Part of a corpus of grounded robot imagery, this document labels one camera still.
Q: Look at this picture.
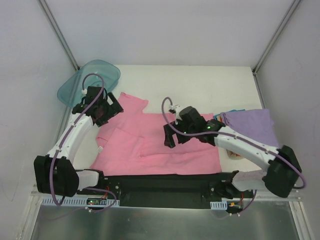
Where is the pink t shirt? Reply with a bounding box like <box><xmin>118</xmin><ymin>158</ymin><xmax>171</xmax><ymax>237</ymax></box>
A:
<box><xmin>90</xmin><ymin>92</ymin><xmax>222</xmax><ymax>176</ymax></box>

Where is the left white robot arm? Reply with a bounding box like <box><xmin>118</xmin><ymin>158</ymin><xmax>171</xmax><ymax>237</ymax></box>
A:
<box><xmin>33</xmin><ymin>86</ymin><xmax>124</xmax><ymax>197</ymax></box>

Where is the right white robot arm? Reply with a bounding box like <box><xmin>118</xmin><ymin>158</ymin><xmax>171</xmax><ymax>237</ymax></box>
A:
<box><xmin>163</xmin><ymin>105</ymin><xmax>303</xmax><ymax>199</ymax></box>

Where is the teal plastic tub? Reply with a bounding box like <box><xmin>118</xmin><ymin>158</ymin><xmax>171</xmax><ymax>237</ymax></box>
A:
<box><xmin>57</xmin><ymin>59</ymin><xmax>121</xmax><ymax>108</ymax></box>

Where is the teal folded t shirt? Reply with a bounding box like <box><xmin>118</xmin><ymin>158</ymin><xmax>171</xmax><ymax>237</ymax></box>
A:
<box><xmin>213</xmin><ymin>109</ymin><xmax>245</xmax><ymax>122</ymax></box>

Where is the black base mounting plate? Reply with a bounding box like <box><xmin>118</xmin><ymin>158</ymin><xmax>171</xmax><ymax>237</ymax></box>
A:
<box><xmin>77</xmin><ymin>172</ymin><xmax>253</xmax><ymax>209</ymax></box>

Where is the purple folded t shirt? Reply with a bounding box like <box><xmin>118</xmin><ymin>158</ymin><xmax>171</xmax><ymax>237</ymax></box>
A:
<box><xmin>224</xmin><ymin>108</ymin><xmax>280</xmax><ymax>147</ymax></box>

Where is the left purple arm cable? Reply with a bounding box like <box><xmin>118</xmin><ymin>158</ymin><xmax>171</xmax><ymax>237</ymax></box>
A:
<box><xmin>49</xmin><ymin>72</ymin><xmax>118</xmax><ymax>207</ymax></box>

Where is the right white cable duct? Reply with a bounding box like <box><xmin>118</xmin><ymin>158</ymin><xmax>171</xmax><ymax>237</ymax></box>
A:
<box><xmin>210</xmin><ymin>200</ymin><xmax>228</xmax><ymax>211</ymax></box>

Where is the white cable duct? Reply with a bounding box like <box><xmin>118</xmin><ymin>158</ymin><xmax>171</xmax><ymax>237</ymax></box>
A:
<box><xmin>210</xmin><ymin>200</ymin><xmax>228</xmax><ymax>211</ymax></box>
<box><xmin>41</xmin><ymin>196</ymin><xmax>120</xmax><ymax>207</ymax></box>

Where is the right aluminium frame post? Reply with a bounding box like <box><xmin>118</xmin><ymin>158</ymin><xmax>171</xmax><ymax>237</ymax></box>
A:
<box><xmin>252</xmin><ymin>0</ymin><xmax>303</xmax><ymax>76</ymax></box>

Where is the aluminium frame post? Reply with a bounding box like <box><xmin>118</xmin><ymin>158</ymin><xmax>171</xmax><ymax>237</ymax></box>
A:
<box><xmin>252</xmin><ymin>0</ymin><xmax>303</xmax><ymax>76</ymax></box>
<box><xmin>37</xmin><ymin>0</ymin><xmax>80</xmax><ymax>71</ymax></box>

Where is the left white cable duct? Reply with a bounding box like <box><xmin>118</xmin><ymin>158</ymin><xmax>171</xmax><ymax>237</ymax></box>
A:
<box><xmin>41</xmin><ymin>196</ymin><xmax>120</xmax><ymax>207</ymax></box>

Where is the left aluminium frame post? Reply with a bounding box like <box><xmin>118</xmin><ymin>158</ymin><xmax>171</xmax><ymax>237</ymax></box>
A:
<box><xmin>37</xmin><ymin>0</ymin><xmax>80</xmax><ymax>71</ymax></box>

